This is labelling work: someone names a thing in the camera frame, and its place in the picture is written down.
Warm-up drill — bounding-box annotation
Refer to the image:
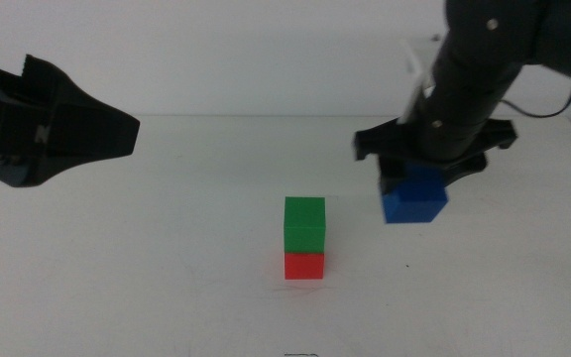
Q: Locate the blue cube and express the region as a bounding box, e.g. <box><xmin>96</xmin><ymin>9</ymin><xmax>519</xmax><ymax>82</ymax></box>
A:
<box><xmin>381</xmin><ymin>163</ymin><xmax>450</xmax><ymax>225</ymax></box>

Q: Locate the green cube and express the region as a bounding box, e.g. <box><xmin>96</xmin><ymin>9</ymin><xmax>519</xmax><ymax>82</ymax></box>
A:
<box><xmin>284</xmin><ymin>195</ymin><xmax>327</xmax><ymax>255</ymax></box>

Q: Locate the red cube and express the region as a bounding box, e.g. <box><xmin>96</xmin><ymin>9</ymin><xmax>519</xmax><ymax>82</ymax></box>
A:
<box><xmin>284</xmin><ymin>251</ymin><xmax>326</xmax><ymax>281</ymax></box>

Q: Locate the black cable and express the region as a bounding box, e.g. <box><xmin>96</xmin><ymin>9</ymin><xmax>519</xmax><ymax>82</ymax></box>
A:
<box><xmin>500</xmin><ymin>78</ymin><xmax>571</xmax><ymax>120</ymax></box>

